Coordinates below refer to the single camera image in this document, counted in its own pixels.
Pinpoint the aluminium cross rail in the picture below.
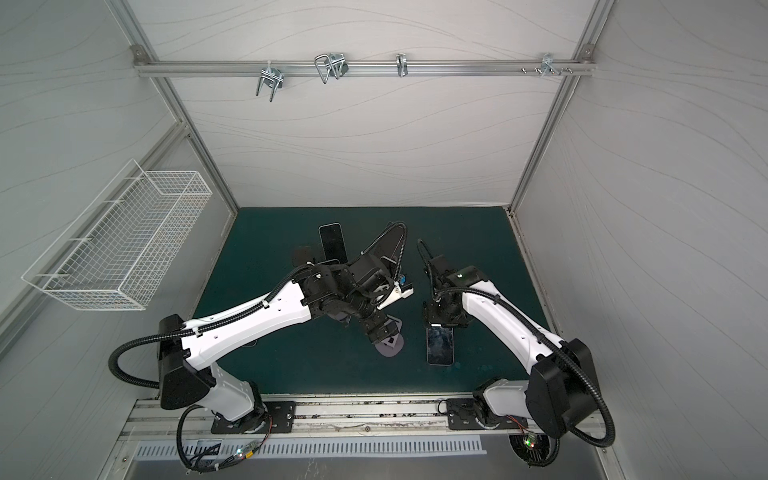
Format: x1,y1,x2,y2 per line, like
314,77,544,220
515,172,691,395
134,57,597,78

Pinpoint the purple phone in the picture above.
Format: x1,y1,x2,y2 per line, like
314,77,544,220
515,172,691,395
426,325,454,367
373,222,408,264

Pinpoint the white wire basket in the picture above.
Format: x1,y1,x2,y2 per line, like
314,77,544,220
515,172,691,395
21,160,212,311

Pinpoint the black folding phone stand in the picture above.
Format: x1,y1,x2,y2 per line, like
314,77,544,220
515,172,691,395
291,246,316,267

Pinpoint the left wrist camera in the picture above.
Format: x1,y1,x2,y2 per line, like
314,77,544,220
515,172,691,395
388,274,414,301

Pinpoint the purple round stand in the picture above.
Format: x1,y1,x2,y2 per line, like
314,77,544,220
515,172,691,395
374,333,405,358

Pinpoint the black back-left phone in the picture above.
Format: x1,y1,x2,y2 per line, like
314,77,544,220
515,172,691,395
318,223,348,264

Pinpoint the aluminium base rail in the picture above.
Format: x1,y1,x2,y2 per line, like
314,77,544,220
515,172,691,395
119,392,607,436

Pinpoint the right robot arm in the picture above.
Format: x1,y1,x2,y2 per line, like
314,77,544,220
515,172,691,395
417,241,616,468

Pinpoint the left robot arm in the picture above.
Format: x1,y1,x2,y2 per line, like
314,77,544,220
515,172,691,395
108,222,413,433

